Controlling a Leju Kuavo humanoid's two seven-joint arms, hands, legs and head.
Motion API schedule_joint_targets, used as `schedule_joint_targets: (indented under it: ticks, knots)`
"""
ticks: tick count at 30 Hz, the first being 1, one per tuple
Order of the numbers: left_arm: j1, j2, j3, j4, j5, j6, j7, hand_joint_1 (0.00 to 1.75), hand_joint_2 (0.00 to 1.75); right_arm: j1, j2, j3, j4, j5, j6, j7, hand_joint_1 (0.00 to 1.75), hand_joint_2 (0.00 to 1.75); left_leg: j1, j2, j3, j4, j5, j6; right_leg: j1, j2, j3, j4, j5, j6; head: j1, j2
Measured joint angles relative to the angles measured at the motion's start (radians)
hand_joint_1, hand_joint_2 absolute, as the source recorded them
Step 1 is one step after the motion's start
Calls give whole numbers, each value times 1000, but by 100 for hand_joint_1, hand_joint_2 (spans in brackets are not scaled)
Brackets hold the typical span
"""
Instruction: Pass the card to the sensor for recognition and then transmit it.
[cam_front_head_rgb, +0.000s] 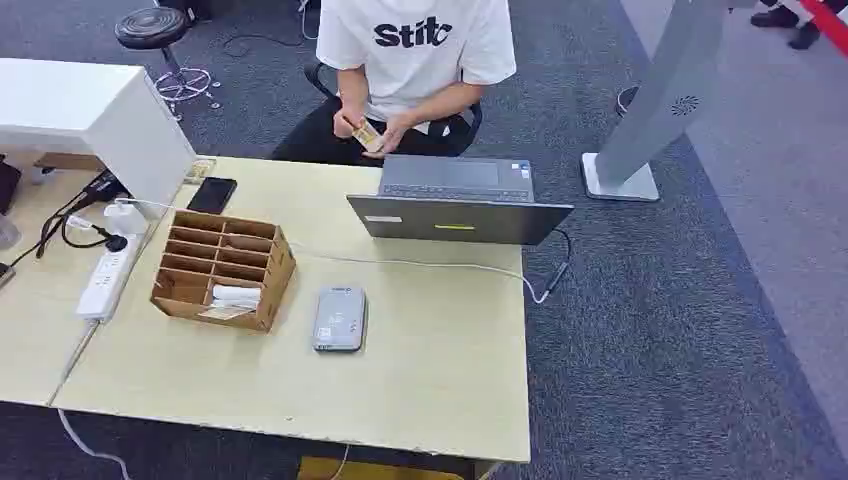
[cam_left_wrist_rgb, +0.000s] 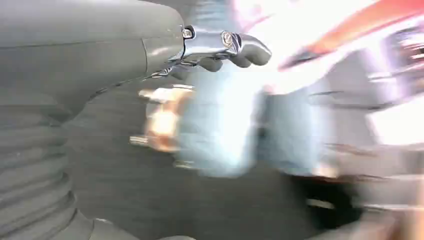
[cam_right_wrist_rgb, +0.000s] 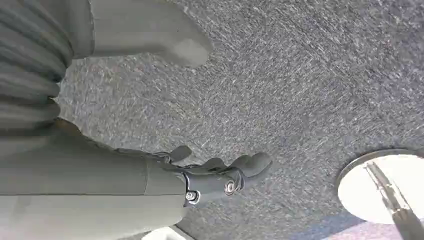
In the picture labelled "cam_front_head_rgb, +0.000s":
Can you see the person's right hand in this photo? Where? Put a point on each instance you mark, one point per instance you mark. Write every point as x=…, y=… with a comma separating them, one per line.
x=343, y=124

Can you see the person's left hand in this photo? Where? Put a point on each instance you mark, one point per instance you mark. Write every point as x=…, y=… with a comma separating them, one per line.
x=396, y=131

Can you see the stack of cards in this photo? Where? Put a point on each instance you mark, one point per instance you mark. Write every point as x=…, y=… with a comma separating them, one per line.
x=368, y=138

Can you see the person in white shirt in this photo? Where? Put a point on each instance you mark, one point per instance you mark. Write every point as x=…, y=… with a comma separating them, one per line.
x=414, y=66

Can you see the grey laptop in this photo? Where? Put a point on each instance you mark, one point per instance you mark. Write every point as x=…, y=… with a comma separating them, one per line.
x=457, y=199

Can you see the black smartphone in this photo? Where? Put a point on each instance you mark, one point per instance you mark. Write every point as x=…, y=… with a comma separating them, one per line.
x=212, y=195

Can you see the card with pattern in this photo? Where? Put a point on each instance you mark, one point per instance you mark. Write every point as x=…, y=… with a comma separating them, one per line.
x=200, y=171

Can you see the wooden card box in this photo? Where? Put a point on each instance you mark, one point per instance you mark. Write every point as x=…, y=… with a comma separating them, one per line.
x=218, y=265

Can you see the grey card reader device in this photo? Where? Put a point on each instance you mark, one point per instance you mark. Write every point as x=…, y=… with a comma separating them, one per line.
x=339, y=319

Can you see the white cards bundle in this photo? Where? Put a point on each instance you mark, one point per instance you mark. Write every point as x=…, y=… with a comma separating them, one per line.
x=235, y=295

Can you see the black round stool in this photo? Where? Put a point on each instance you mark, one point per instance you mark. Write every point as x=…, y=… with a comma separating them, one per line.
x=152, y=30

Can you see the white cabinet box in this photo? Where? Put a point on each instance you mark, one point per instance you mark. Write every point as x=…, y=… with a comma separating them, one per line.
x=119, y=126

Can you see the black round base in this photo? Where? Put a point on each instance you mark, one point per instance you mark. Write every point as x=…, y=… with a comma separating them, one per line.
x=624, y=99

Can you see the white charger plug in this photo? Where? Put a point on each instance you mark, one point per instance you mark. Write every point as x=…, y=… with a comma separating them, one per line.
x=124, y=217

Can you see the black power adapter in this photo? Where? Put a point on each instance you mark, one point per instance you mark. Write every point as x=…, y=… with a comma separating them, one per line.
x=102, y=187

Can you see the grey kiosk stand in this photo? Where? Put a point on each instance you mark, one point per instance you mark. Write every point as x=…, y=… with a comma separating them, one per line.
x=662, y=93

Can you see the wooden board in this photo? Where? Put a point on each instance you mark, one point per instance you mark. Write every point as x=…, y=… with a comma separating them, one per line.
x=69, y=161

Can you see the white power strip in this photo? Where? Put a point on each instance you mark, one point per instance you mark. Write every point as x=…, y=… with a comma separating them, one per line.
x=106, y=281

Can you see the yellow box under desk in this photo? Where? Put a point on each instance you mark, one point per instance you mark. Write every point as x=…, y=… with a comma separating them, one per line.
x=371, y=470

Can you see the black bag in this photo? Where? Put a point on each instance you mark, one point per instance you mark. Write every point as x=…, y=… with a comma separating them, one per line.
x=6, y=189

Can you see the dark small device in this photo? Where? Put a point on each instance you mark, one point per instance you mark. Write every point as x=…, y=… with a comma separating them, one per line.
x=5, y=273

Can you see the bystander's black shoes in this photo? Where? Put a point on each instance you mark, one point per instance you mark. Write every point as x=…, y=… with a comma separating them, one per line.
x=775, y=16

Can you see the red barrier band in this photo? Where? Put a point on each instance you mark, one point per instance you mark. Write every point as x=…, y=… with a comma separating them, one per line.
x=828, y=23

